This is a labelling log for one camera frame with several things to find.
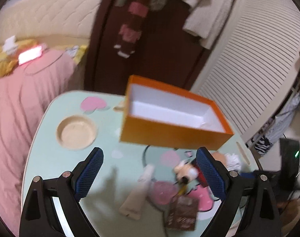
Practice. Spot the orange cardboard box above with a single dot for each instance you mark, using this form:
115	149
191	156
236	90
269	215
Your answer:
169	138

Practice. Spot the zebra print cloth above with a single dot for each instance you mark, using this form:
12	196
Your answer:
262	144

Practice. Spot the black device green light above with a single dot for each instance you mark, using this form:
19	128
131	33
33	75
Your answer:
288	158

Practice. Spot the grey striped garment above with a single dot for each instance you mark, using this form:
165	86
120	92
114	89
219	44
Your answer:
285	118

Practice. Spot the white louvered closet door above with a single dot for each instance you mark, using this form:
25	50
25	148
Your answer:
258	54

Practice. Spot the brown patterned packet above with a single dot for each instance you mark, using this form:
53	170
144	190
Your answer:
182	213

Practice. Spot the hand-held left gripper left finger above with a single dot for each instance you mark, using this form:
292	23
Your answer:
89	174

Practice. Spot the yellow cartoon pillow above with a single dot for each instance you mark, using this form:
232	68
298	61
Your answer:
79	53

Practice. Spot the smartphone with lit screen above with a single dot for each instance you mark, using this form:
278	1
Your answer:
30	55

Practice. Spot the dark brown wooden door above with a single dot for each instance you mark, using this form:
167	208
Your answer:
164	42

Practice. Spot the pink blanket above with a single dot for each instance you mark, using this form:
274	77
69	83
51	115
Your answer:
16	116

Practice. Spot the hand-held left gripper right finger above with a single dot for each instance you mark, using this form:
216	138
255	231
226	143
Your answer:
210	174

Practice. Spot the maroon pink striped scarf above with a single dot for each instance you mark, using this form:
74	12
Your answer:
130	34

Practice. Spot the cream squeeze tube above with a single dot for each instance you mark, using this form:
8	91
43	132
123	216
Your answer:
135	197

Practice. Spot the cartoon printed green desktop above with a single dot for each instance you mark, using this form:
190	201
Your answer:
53	167

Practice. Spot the white tissue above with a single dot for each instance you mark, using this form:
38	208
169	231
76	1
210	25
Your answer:
232	160

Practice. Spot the small white box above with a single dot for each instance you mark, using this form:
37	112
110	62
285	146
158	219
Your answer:
10	44

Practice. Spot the beige round plush toy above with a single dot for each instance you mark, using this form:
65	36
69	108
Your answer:
218	157

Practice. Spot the cream knit sweater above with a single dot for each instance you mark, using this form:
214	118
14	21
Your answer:
209	12

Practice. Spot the cream tufted headboard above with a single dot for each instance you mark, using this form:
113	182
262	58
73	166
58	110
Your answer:
53	12

